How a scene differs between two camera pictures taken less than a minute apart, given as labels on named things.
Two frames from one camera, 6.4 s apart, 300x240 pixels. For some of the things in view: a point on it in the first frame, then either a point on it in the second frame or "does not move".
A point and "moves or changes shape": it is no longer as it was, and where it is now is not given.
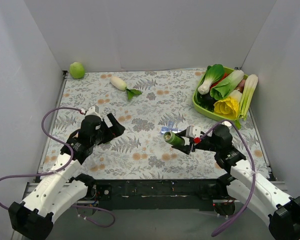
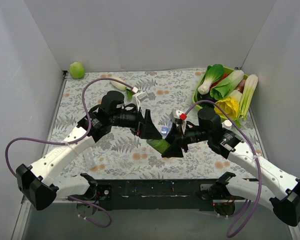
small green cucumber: (170, 136) moves or changes shape
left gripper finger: (116, 127) → (149, 130)
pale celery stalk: (248, 93) does not move
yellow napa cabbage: (228, 106) does not move
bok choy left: (214, 72) does not move
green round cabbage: (77, 70) does not move
